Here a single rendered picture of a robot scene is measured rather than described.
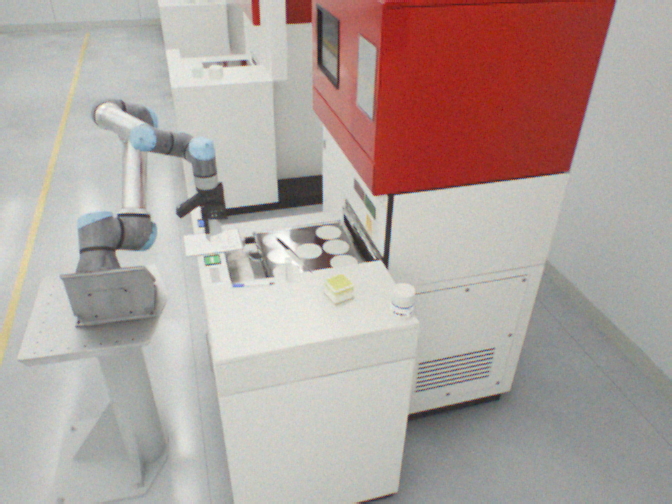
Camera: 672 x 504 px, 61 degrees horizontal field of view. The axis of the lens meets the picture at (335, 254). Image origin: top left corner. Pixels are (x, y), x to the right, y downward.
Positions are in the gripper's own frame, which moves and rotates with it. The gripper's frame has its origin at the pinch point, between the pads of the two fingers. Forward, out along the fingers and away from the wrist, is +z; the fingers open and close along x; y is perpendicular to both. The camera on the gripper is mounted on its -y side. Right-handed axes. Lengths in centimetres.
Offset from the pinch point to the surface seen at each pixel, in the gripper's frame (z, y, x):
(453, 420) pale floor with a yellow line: 106, 99, -16
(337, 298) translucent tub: 5, 37, -36
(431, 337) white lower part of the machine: 52, 83, -14
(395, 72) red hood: -57, 59, -14
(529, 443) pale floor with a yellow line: 106, 127, -36
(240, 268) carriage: 17.6, 10.4, 4.2
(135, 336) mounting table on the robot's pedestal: 23.6, -27.3, -17.4
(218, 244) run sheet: 9.3, 3.7, 9.4
